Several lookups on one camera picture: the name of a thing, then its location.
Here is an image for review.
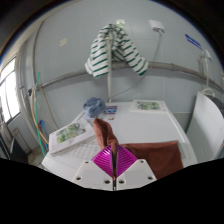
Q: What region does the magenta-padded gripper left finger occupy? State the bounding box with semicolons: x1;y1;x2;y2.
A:
71;144;118;192

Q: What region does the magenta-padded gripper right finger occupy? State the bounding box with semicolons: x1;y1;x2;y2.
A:
114;144;158;192

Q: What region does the brown towel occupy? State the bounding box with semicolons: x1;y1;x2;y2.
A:
92;117;184;181

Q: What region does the white front-load washing machine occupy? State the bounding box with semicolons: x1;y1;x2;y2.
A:
41;100;198;183

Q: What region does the large white picture board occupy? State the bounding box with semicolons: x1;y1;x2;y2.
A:
48;119;96;155

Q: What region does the white printed leaflet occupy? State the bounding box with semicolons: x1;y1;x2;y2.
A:
99;104;119;123

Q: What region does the small white printed box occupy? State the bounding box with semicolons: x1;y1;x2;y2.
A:
129;98;169;114

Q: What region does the white vertical pipe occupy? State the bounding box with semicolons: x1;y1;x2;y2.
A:
105;33;114;104

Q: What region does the white top-load washing machine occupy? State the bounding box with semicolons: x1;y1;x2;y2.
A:
185;90;224;164

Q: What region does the white radiator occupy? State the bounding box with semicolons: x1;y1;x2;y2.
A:
12;128;31;156

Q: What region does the grey vertical drainpipe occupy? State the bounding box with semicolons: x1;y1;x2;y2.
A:
18;43;34;134

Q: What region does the green white striped shirt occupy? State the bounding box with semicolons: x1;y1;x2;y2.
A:
84;23;149;79

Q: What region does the window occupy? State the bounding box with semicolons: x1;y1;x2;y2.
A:
0;58;21;124

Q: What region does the green hose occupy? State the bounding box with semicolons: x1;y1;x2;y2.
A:
34;71;48;158

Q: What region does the beige hose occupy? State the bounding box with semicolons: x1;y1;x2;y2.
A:
29;88;51;146

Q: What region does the grey horizontal wall pipe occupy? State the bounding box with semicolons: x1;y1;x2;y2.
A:
31;60;224;93

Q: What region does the grey power cable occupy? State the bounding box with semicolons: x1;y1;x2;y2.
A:
109;32;163;100

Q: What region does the white tap with hose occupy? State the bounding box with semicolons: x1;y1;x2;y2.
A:
199;49;215;98

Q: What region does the white blank wall plate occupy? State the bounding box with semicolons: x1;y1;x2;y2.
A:
59;37;69;48

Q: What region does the blue wall sign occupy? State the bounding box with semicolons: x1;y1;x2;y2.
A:
184;33;203;51

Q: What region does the white wall socket box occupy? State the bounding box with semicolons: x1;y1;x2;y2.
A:
148;19;166;34

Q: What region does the small white wall outlet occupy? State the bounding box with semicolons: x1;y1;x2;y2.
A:
115;18;126;28

